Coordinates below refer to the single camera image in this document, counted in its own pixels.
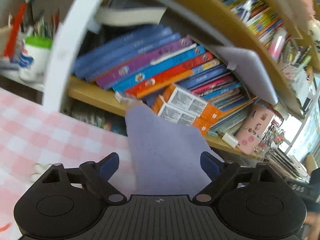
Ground row of leaning picture books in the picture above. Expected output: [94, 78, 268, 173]
[74, 25, 258, 136]

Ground pink checkered cartoon desk mat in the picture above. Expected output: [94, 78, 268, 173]
[0, 87, 137, 240]

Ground white charger plug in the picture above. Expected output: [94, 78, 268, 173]
[222, 133, 241, 148]

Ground bunch of brushes and pens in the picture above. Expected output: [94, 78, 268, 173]
[24, 0, 61, 40]

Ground white can green lid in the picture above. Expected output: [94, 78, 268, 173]
[18, 36, 53, 82]

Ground red tassel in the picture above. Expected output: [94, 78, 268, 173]
[2, 3, 27, 58]

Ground stack of notebooks and papers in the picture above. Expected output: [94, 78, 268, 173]
[264, 147, 311, 181]

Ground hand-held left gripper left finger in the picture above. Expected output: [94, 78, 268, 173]
[37, 152, 124, 205]

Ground small white packet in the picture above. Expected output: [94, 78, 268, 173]
[114, 92, 141, 106]

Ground orange and white box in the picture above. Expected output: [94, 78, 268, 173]
[151, 96, 213, 136]
[162, 83, 223, 125]

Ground thick book white pages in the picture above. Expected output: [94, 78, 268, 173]
[94, 4, 167, 27]

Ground white flat pad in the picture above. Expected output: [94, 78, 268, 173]
[212, 44, 280, 105]

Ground row of colourful paperback books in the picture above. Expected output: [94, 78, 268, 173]
[212, 0, 286, 43]

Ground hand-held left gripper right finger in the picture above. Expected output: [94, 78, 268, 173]
[193, 151, 283, 205]

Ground person's right forearm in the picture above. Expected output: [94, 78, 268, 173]
[305, 212, 320, 233]

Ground pink blue gradient bottle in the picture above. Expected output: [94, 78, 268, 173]
[268, 27, 288, 58]

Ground clear marker holder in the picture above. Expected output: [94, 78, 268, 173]
[279, 39, 313, 68]

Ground pink cylinder holder with stickers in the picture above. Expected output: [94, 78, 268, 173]
[235, 103, 276, 156]

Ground white bookshelf wooden shelves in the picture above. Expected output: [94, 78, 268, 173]
[42, 0, 320, 161]

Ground purple and pink sweater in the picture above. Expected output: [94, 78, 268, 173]
[124, 103, 226, 196]

